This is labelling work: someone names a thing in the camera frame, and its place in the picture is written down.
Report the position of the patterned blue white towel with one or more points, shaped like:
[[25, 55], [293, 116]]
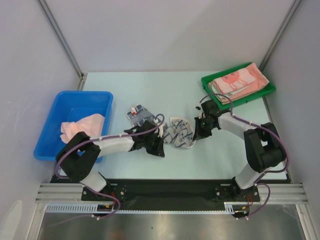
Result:
[[179, 133]]

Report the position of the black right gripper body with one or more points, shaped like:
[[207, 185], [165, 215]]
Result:
[[200, 126]]

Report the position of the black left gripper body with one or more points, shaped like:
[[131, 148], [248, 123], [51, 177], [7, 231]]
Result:
[[150, 140]]

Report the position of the small pink cloth in bin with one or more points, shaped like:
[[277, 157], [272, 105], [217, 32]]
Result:
[[92, 125]]

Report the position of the white slotted cable duct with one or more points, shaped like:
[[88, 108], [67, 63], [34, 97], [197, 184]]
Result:
[[153, 205]]

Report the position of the light blue towel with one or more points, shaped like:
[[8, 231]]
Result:
[[232, 95]]

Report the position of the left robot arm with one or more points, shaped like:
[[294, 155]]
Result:
[[78, 157]]

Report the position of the blue plastic bin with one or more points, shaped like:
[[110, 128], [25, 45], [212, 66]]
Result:
[[71, 106]]

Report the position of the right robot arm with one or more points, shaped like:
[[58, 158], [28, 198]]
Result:
[[264, 149]]

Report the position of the aluminium frame rail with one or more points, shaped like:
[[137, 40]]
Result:
[[72, 192]]

